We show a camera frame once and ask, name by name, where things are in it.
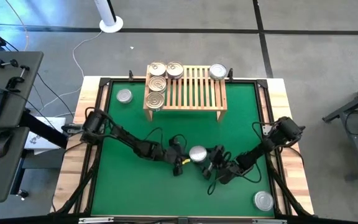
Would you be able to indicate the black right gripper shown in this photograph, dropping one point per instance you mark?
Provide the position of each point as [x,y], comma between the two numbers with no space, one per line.
[221,151]

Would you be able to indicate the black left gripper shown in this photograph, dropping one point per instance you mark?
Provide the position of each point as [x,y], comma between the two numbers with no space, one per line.
[175,141]

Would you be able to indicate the green white can silver lid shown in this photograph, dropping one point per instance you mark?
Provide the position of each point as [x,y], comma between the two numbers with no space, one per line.
[197,154]
[217,71]
[124,96]
[263,200]

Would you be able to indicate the blue red can gold lid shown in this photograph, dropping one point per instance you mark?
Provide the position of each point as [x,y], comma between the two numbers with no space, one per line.
[154,101]
[157,84]
[175,70]
[157,68]

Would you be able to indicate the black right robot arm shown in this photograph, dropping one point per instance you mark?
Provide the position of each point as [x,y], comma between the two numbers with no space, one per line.
[259,149]

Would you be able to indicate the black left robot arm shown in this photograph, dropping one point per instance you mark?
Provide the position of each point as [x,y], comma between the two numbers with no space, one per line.
[129,141]

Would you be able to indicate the wooden slatted shelf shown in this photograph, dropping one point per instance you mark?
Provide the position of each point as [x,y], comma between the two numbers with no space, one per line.
[191,107]

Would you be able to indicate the yellow tape tag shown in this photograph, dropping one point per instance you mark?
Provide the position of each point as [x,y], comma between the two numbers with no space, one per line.
[186,161]

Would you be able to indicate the green table mat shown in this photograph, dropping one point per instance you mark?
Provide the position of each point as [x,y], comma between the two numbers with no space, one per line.
[135,193]

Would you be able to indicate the black table edge clip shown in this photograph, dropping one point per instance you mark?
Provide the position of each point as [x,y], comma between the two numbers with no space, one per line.
[230,74]
[131,75]

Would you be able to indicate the white printed box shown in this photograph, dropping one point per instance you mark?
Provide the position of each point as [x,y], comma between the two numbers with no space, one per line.
[42,141]

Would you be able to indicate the black desk leg beam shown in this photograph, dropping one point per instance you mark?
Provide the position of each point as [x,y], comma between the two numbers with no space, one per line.
[42,127]

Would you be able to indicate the white pole base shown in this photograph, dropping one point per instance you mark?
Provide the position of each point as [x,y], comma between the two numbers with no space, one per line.
[110,23]

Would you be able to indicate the black desk caster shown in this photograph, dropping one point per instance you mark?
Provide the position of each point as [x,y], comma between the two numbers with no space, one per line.
[22,194]

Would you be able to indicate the black computer mouse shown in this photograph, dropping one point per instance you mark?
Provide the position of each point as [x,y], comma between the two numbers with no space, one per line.
[3,141]

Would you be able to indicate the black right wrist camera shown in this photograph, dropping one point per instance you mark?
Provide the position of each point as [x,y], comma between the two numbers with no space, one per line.
[226,165]

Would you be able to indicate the silver metal bracket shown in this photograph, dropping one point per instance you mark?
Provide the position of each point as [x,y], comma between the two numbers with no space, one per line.
[95,220]
[269,221]

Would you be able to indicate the black table frame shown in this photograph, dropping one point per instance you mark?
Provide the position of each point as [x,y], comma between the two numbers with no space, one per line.
[123,80]

